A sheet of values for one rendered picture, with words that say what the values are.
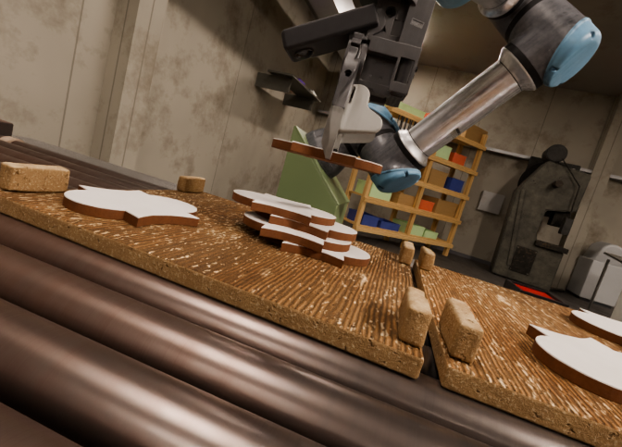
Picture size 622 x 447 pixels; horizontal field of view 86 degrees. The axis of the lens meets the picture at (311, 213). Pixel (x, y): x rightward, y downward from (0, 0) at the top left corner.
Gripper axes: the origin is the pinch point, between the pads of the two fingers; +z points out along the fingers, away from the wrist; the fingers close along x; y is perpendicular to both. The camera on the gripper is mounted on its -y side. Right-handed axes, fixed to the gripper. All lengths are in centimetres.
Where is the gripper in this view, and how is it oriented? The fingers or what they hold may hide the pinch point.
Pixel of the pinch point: (326, 154)
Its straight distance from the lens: 43.3
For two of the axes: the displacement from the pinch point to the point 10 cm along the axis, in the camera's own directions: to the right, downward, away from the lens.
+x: 1.1, -1.1, 9.9
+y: 9.5, 2.9, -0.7
